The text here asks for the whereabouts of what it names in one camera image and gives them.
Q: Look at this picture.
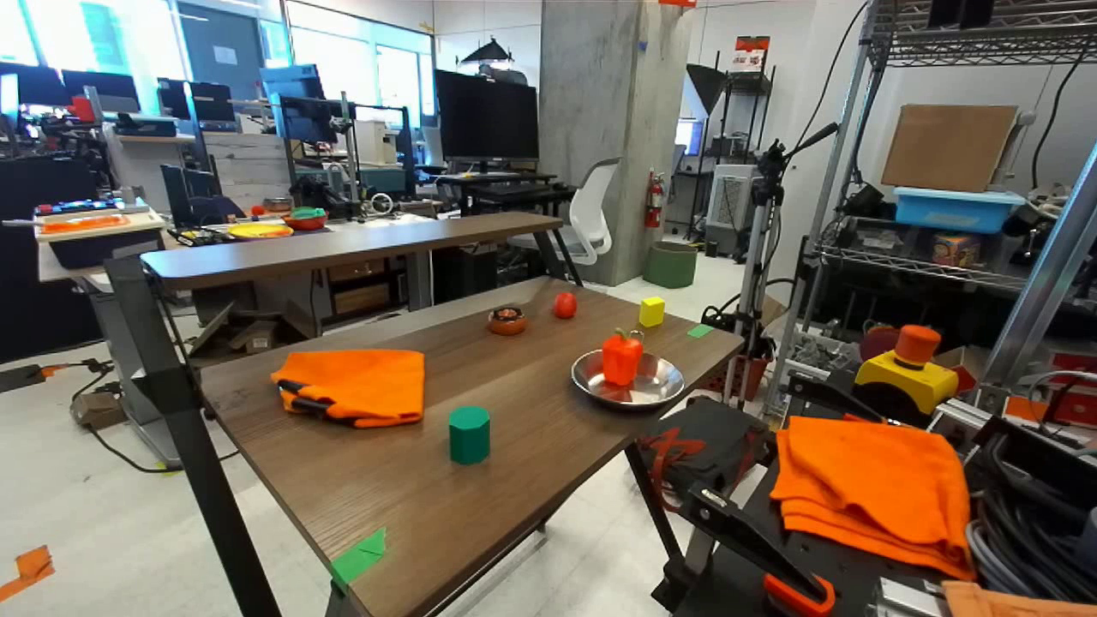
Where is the metal wire shelf rack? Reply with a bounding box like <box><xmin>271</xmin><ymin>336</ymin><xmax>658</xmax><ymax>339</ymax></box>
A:
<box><xmin>785</xmin><ymin>0</ymin><xmax>1097</xmax><ymax>386</ymax></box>

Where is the yellow plate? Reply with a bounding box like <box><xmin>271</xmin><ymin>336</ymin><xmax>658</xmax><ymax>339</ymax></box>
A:
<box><xmin>225</xmin><ymin>216</ymin><xmax>298</xmax><ymax>242</ymax></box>

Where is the green cylinder block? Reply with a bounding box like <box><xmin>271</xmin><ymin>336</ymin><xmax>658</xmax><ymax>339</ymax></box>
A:
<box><xmin>444</xmin><ymin>405</ymin><xmax>495</xmax><ymax>470</ymax></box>

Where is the blue plastic bin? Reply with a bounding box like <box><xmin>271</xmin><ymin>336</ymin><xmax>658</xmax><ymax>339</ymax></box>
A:
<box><xmin>892</xmin><ymin>184</ymin><xmax>1029</xmax><ymax>238</ymax></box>

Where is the white office chair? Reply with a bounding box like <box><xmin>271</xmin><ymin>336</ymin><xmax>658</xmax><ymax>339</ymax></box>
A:
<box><xmin>567</xmin><ymin>157</ymin><xmax>624</xmax><ymax>272</ymax></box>

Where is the red and green bowl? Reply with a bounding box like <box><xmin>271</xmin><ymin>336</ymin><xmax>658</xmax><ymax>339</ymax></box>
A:
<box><xmin>285</xmin><ymin>201</ymin><xmax>333</xmax><ymax>237</ymax></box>

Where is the aluminium profile beam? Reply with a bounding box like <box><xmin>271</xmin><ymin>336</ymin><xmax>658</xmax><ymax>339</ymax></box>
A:
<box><xmin>981</xmin><ymin>142</ymin><xmax>1097</xmax><ymax>394</ymax></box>

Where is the black slanted metal pole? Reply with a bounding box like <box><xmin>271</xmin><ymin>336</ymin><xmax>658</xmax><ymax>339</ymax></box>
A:
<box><xmin>103</xmin><ymin>250</ymin><xmax>285</xmax><ymax>617</ymax></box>

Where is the black clamp orange handle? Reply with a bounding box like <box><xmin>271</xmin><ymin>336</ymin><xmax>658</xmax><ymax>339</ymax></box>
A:
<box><xmin>683</xmin><ymin>476</ymin><xmax>844</xmax><ymax>617</ymax></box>

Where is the red fire extinguisher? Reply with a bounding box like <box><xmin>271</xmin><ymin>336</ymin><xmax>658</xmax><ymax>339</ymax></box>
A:
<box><xmin>640</xmin><ymin>169</ymin><xmax>667</xmax><ymax>237</ymax></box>

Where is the orange cloth with black trim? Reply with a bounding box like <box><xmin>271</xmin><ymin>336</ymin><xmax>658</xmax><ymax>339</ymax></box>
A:
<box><xmin>271</xmin><ymin>347</ymin><xmax>427</xmax><ymax>432</ymax></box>

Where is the black cable bundle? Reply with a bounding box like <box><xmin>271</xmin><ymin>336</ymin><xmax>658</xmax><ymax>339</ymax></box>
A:
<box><xmin>963</xmin><ymin>419</ymin><xmax>1097</xmax><ymax>608</ymax></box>

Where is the orange cup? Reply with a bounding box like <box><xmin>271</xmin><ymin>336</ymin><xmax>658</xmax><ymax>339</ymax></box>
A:
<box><xmin>601</xmin><ymin>328</ymin><xmax>648</xmax><ymax>394</ymax></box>

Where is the green box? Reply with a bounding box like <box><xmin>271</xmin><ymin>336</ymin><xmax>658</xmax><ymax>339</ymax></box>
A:
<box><xmin>637</xmin><ymin>238</ymin><xmax>698</xmax><ymax>290</ymax></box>

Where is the concrete pillar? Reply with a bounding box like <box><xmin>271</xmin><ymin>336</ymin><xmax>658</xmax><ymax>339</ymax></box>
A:
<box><xmin>539</xmin><ymin>0</ymin><xmax>697</xmax><ymax>288</ymax></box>

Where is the yellow emergency stop button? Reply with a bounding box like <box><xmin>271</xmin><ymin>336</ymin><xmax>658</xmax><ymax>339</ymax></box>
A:
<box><xmin>852</xmin><ymin>322</ymin><xmax>963</xmax><ymax>419</ymax></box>

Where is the flat orange cloth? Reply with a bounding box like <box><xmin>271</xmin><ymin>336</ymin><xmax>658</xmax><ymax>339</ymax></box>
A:
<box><xmin>766</xmin><ymin>412</ymin><xmax>978</xmax><ymax>578</ymax></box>

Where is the white cart with orange tray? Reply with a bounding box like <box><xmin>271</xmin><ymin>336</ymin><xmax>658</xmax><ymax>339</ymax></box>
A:
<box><xmin>31</xmin><ymin>200</ymin><xmax>172</xmax><ymax>288</ymax></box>

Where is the large black monitor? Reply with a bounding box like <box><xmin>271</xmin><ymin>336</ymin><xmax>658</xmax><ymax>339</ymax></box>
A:
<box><xmin>432</xmin><ymin>68</ymin><xmax>540</xmax><ymax>170</ymax></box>

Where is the silver metal pan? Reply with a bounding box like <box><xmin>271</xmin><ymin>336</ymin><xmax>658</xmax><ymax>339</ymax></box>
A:
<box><xmin>567</xmin><ymin>344</ymin><xmax>689</xmax><ymax>412</ymax></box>

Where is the camera on tripod stand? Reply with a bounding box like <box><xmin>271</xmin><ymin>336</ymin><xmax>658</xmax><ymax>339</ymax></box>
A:
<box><xmin>729</xmin><ymin>121</ymin><xmax>844</xmax><ymax>386</ymax></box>

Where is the orange floor tape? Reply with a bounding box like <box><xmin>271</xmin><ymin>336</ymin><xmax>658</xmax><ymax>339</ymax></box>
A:
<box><xmin>0</xmin><ymin>541</ymin><xmax>58</xmax><ymax>608</ymax></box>

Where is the dark wooden work table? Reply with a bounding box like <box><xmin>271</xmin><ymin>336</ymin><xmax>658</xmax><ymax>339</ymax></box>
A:
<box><xmin>199</xmin><ymin>275</ymin><xmax>746</xmax><ymax>617</ymax></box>

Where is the long workbench table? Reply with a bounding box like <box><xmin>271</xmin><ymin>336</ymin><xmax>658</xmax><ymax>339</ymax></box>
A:
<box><xmin>141</xmin><ymin>208</ymin><xmax>585</xmax><ymax>347</ymax></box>

